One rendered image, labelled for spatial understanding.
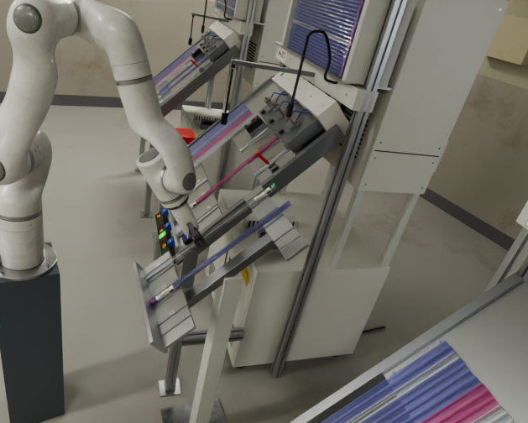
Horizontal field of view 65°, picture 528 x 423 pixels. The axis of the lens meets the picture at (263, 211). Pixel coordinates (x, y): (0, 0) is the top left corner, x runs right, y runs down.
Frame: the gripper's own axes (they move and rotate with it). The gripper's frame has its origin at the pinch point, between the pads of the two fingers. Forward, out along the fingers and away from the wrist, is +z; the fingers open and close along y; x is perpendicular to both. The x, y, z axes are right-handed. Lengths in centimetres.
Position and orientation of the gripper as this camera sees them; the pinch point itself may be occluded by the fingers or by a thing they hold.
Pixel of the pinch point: (197, 235)
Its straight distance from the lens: 131.2
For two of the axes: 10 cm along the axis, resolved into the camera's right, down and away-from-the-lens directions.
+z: 3.0, 7.1, 6.3
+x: 8.8, -4.7, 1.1
